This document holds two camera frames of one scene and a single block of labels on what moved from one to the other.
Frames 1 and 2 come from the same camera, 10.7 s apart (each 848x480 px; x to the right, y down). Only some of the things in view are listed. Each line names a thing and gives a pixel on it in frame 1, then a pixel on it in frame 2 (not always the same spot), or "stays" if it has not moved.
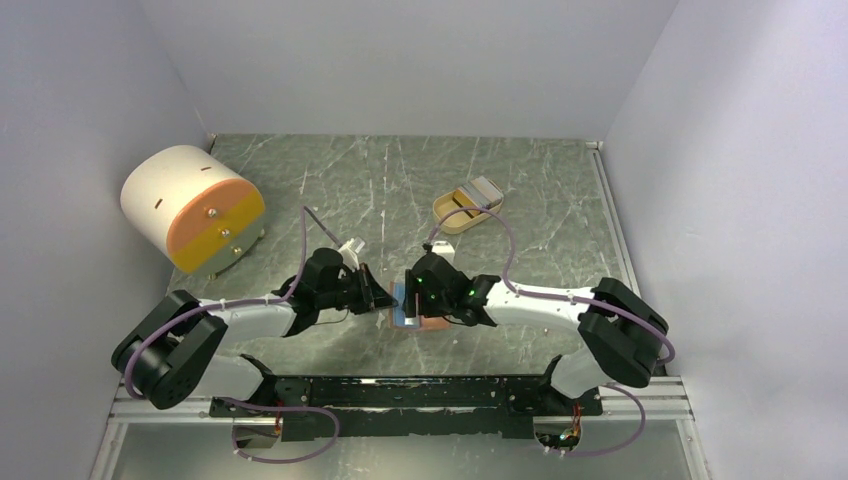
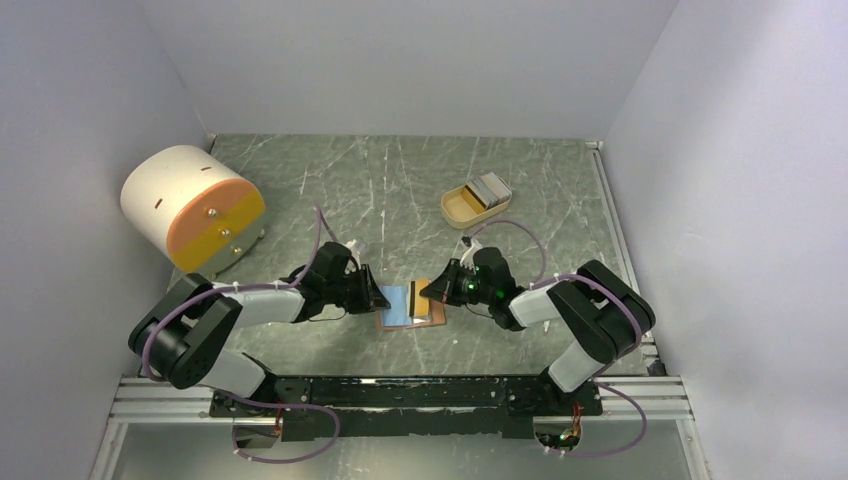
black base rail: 444,406 stays
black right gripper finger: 410,296 -> 444,287
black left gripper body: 346,293 stays
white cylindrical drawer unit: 195,208 stays
